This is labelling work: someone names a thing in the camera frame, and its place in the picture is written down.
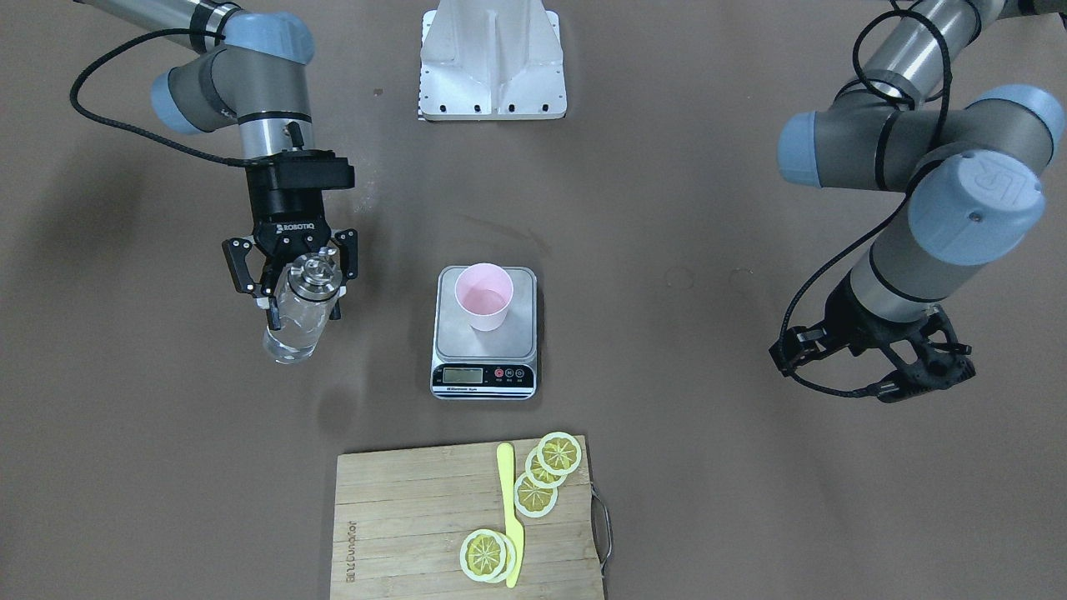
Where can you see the lemon slice row upper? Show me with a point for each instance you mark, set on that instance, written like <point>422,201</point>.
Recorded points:
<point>559,453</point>

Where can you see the lemon slice row middle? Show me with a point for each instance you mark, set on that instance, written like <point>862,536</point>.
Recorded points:
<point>538,475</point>

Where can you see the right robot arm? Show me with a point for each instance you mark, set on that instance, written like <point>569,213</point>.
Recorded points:
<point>249,73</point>

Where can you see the yellow plastic knife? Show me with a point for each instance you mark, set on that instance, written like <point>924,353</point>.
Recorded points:
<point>513,528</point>

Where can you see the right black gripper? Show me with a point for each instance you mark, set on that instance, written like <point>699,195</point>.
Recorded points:
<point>283,208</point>

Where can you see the pink plastic cup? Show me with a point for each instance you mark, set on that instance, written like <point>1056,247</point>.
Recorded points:
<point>484,291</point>

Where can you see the glass sauce bottle metal spout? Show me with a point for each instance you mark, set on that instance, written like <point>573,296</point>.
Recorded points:
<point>306,297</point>

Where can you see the lemon slice front of pair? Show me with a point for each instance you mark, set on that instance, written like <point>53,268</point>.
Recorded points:
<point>481,556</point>

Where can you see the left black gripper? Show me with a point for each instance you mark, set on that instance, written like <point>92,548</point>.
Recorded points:
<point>859,319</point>

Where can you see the silver digital kitchen scale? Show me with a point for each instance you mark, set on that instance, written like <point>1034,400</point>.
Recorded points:
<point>502,364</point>

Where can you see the lemon slice back of pair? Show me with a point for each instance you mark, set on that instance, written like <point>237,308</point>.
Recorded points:
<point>510,558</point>

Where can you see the lemon slice row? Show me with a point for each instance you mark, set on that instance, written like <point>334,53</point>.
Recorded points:
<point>533,501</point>
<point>538,475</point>
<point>559,453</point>

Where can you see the lemon slice of pair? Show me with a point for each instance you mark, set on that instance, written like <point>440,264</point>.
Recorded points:
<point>481,556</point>
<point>510,558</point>

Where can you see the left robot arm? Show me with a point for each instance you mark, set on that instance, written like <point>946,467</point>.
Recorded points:
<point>970,177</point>

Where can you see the lemon slice row lower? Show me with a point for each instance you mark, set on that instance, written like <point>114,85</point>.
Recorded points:
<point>533,501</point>

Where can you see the wooden cutting board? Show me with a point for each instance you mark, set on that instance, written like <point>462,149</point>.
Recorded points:
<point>400,518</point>

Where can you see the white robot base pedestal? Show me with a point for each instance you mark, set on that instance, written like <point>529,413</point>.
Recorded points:
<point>491,61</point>

